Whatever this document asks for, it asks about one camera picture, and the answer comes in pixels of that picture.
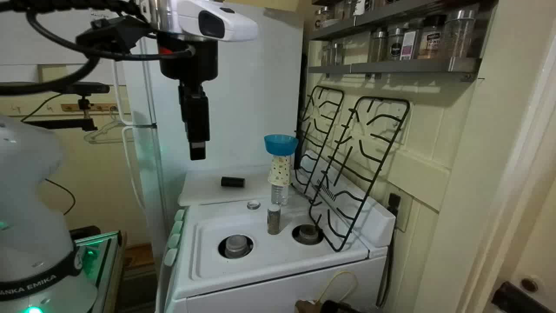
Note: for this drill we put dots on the small clear spice jar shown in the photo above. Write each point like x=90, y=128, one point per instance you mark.
x=378, y=46

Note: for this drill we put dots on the white label spice jar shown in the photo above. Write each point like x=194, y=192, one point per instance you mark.
x=409, y=46

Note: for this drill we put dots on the green lit control box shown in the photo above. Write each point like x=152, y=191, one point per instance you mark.
x=102, y=262

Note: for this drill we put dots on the grey wall shelf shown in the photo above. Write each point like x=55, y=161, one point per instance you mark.
x=394, y=67
x=376, y=15

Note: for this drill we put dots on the wall power outlet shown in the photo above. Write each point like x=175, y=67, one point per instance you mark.
x=402, y=218

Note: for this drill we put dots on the white gas stove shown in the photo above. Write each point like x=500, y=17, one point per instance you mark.
x=272, y=272

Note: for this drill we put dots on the brown spice jar black lid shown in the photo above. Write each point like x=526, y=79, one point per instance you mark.
x=434, y=41

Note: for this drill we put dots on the small glass jar pair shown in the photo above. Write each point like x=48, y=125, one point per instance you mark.
x=333, y=53

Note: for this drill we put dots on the narrow black stove grate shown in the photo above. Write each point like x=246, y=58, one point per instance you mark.
x=340, y=97

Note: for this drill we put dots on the white door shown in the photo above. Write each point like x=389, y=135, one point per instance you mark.
x=522, y=175

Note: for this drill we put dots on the small dark spice jar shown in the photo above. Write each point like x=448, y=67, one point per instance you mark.
x=395, y=46

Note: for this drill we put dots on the black door latch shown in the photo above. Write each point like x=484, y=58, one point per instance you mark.
x=514, y=298

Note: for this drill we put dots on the large black stove grate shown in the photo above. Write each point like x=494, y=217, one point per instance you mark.
x=401, y=116

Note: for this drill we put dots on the white refrigerator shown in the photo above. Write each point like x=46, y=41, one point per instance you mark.
x=250, y=105

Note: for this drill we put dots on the round gas burner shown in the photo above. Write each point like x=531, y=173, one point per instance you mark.
x=309, y=234
x=236, y=246

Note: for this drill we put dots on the clear jar silver cap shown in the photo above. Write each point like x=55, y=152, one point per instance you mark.
x=465, y=36

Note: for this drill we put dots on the small black cylinder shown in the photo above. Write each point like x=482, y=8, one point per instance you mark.
x=232, y=182

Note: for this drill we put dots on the black camera on stand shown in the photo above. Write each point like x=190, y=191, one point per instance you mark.
x=81, y=88

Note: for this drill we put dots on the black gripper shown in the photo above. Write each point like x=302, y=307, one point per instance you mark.
x=189, y=58

